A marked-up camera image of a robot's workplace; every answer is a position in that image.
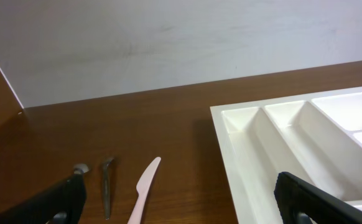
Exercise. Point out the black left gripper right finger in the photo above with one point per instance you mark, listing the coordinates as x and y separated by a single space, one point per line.
301 202

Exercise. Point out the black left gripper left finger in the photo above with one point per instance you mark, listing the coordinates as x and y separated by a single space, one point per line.
67 196

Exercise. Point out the pink plastic knife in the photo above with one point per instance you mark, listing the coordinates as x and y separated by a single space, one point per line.
142 188

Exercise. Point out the small steel teaspoon left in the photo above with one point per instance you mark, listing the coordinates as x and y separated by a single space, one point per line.
80 169

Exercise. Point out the small steel teaspoon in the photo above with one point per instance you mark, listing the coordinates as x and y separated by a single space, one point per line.
80 169
106 188

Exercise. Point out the small steel teaspoon right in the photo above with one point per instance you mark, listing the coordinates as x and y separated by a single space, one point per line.
106 188

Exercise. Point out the white plastic cutlery tray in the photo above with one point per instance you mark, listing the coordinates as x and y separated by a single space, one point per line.
315 136

